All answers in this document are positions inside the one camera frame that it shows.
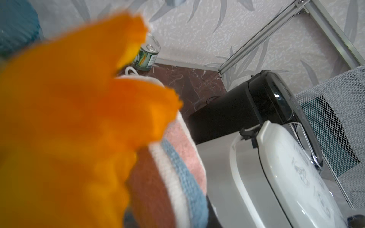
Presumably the colourful striped cloth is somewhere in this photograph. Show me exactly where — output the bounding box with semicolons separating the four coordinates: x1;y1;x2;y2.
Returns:
122;75;223;228

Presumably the white coffee machine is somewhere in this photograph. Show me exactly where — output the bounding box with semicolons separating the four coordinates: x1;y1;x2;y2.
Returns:
197;121;348;228

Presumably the black coffee machine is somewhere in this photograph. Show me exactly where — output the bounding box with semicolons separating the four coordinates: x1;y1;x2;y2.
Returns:
188;70;324;170

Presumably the small green can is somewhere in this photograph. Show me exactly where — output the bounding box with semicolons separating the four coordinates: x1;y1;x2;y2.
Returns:
132;32;161;71

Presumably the blue glass vase with flowers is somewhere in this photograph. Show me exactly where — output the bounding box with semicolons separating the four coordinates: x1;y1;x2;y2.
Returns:
1;10;183;228

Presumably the white wire basket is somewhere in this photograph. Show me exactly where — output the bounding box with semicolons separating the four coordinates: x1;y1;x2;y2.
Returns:
295;66;365;209

